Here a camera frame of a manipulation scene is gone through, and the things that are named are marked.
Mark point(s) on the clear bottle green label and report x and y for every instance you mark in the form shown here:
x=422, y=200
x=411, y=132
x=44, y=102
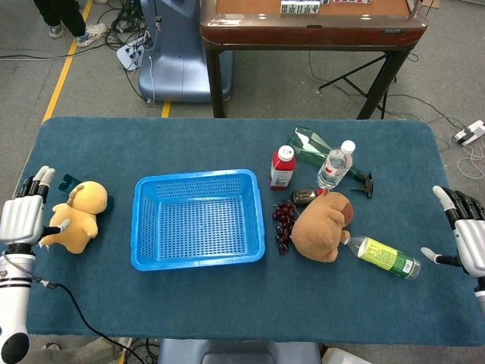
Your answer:
x=382, y=256

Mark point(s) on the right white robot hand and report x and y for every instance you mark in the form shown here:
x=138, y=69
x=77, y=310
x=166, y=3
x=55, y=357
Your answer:
x=471, y=242

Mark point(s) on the teal rectangular box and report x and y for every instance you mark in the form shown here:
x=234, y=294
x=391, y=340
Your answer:
x=66, y=182

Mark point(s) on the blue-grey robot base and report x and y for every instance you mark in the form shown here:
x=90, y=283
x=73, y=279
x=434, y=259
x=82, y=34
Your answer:
x=178, y=68

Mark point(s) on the yellow plush duck toy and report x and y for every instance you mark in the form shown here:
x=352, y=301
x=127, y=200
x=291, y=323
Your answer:
x=81, y=216

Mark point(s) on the grey-blue robot torso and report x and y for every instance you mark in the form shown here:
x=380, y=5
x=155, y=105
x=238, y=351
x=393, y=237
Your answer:
x=238, y=352

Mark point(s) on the brown mahjong table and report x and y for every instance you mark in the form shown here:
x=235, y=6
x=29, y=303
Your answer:
x=314, y=30

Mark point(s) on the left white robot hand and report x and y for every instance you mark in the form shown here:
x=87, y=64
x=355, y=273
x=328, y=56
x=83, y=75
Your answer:
x=20, y=220

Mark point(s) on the row of mahjong tiles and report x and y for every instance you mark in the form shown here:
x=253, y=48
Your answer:
x=299, y=7

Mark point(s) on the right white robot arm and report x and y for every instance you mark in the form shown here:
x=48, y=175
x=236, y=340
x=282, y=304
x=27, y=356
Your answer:
x=480, y=299

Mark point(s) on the brown capybara plush toy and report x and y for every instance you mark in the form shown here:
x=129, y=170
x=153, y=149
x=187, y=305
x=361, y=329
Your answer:
x=318, y=231

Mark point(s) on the green spray bottle black trigger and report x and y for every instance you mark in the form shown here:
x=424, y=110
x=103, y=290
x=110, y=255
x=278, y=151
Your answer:
x=307, y=146

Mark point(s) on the white power strip grey plug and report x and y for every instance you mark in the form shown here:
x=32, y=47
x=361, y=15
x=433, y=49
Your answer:
x=471, y=132

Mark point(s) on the clear water bottle red label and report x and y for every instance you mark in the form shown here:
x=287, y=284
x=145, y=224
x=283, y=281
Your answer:
x=335, y=167

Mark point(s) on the blue plastic mesh basket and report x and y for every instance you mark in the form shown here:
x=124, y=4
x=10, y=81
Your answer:
x=159, y=250

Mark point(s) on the blue table cloth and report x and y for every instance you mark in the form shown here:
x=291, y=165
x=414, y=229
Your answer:
x=227, y=303

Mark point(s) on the white power strip with plugs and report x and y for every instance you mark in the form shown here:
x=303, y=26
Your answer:
x=129, y=55

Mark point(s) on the person legs with sneakers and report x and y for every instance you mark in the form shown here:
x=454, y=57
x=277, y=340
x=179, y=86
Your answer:
x=72, y=15

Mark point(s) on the red juice bottle white cap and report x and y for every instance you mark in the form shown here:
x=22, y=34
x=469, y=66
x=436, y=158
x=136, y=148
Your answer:
x=282, y=168

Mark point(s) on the small black case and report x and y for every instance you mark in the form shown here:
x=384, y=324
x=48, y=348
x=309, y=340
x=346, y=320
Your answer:
x=301, y=196

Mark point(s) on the dark red grape bunch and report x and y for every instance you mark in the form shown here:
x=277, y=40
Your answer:
x=285, y=220

